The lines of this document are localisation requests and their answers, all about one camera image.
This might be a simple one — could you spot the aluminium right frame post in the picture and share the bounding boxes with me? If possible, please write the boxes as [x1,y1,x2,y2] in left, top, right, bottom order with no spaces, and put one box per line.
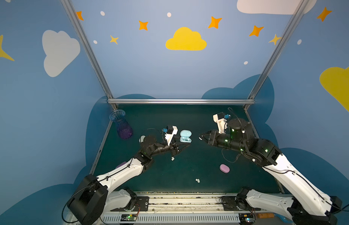
[243,0,310,112]

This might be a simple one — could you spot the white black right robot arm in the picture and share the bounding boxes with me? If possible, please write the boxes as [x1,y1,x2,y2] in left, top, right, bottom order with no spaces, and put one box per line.
[199,118,342,225]

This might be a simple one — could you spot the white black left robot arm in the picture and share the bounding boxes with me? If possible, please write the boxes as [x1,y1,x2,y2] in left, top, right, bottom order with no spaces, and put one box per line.
[65,136,190,225]

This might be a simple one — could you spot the purple ribbed glass vase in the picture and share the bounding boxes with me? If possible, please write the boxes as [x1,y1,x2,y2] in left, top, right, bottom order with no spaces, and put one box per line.
[109,109,133,139]

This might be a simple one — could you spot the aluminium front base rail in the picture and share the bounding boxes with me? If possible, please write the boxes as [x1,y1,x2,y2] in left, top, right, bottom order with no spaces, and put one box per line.
[64,192,307,225]

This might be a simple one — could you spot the aluminium back frame rail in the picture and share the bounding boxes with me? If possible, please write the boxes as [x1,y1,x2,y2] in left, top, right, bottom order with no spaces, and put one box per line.
[107,98,255,105]

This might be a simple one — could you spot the aluminium frame post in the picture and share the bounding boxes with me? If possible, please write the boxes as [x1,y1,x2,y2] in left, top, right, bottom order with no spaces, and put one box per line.
[61,0,118,110]
[243,0,310,112]

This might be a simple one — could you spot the white earbud charging case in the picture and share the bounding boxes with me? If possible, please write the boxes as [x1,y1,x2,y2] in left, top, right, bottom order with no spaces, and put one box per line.
[139,136,145,143]

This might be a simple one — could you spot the aluminium left frame post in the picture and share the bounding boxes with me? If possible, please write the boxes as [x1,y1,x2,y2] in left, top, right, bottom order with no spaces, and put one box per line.
[61,0,118,110]

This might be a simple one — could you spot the blue toy garden fork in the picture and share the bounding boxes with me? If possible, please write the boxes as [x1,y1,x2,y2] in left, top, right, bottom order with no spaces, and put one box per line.
[256,213,292,225]

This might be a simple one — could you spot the light blue earbud case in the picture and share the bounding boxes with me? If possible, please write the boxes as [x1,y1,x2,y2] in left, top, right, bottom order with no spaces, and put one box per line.
[180,130,192,143]

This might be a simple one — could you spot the pink earbud charging case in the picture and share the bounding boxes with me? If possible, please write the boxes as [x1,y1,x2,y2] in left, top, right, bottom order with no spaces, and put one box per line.
[219,164,230,173]

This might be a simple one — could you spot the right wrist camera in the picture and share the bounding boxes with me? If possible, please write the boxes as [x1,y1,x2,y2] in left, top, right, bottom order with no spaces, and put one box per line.
[213,112,231,134]

